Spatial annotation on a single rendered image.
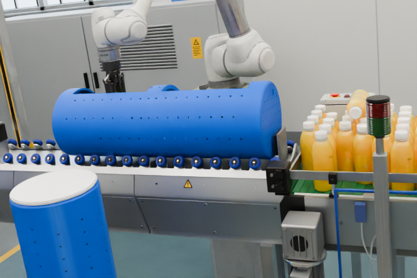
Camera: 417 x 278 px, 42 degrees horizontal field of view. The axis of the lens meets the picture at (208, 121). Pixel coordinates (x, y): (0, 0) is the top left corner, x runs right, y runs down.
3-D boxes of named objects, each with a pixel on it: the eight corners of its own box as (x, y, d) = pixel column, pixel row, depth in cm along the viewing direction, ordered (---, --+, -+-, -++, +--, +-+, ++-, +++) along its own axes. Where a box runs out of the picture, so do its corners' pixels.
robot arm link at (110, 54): (92, 48, 220) (95, 63, 221) (112, 47, 216) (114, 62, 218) (104, 44, 228) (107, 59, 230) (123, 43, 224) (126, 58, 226)
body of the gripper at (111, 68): (108, 58, 229) (112, 80, 231) (97, 62, 221) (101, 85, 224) (123, 58, 226) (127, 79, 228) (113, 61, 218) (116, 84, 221)
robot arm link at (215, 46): (224, 74, 280) (218, 31, 274) (249, 75, 266) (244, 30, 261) (200, 80, 270) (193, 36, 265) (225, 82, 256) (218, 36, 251)
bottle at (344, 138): (362, 176, 188) (360, 126, 183) (347, 182, 185) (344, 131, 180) (348, 170, 194) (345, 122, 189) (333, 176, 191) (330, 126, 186)
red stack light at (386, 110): (367, 112, 153) (367, 98, 152) (391, 112, 150) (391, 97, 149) (365, 118, 147) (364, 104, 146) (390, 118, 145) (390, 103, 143)
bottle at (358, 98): (351, 87, 199) (345, 101, 183) (371, 90, 197) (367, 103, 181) (349, 106, 202) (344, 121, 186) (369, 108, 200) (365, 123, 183)
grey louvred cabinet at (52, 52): (50, 167, 528) (18, 15, 490) (262, 178, 437) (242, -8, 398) (10, 190, 481) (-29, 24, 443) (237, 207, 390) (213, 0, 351)
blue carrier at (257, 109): (95, 147, 248) (88, 84, 244) (283, 149, 214) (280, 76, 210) (55, 162, 222) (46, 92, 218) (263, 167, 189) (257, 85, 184)
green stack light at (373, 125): (368, 129, 154) (367, 112, 153) (392, 129, 152) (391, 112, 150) (365, 136, 148) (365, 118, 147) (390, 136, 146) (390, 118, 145)
